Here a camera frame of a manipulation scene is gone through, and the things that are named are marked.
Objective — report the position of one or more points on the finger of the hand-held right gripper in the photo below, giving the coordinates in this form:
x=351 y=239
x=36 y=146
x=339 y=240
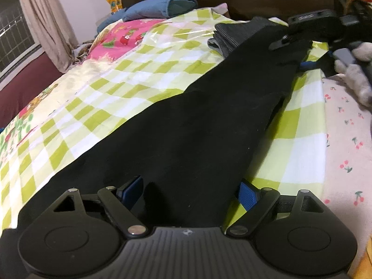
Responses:
x=309 y=64
x=287 y=42

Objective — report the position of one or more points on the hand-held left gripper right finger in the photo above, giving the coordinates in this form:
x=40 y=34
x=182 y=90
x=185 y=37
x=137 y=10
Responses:
x=248 y=194

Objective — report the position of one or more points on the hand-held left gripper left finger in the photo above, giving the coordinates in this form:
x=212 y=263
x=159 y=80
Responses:
x=132 y=191

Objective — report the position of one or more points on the black pants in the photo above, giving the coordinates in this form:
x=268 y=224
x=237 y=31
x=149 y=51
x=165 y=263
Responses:
x=189 y=128

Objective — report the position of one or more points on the person's right hand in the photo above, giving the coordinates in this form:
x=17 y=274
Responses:
x=356 y=81

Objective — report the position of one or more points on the dark grey folded cloth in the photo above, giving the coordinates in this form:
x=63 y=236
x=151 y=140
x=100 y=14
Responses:
x=232 y=36

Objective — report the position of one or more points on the cherry print pink cloth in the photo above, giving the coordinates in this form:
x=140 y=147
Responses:
x=348 y=165

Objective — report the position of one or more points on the blue pillow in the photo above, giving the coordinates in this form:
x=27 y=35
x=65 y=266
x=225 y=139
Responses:
x=157 y=7

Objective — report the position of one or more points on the maroon sofa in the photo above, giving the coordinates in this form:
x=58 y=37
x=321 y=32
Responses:
x=26 y=90

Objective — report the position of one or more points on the cartoon print pink quilt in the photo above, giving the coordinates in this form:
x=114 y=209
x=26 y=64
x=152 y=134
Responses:
x=122 y=35

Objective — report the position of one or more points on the blue cloth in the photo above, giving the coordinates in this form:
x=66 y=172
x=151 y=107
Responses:
x=109 y=23

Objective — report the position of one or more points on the yellow packet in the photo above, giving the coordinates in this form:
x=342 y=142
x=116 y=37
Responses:
x=114 y=1

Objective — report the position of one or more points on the beige curtain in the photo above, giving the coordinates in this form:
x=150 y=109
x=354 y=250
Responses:
x=49 y=20

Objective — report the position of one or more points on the barred window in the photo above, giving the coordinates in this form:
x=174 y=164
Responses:
x=17 y=35

